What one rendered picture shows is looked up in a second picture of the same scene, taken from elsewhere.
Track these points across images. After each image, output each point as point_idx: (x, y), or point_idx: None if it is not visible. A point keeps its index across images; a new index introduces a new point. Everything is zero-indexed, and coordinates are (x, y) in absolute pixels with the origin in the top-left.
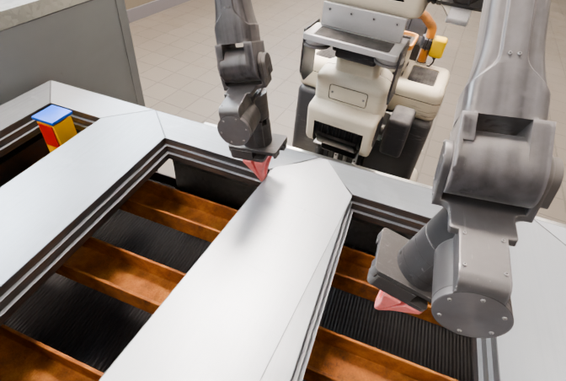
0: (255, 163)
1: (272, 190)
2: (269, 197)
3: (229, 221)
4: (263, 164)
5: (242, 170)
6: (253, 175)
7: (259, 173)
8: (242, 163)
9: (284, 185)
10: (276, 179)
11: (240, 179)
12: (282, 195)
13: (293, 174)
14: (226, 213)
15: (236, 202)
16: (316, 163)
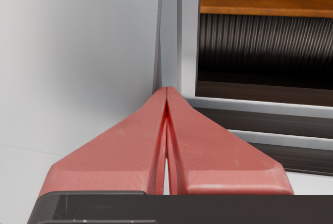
0: (132, 166)
1: (78, 42)
2: None
3: None
4: (49, 171)
5: (295, 129)
6: (238, 118)
7: (148, 111)
8: (305, 164)
9: (48, 87)
10: (101, 115)
11: (292, 91)
12: (12, 22)
13: (59, 157)
14: (311, 1)
15: (302, 84)
16: (29, 214)
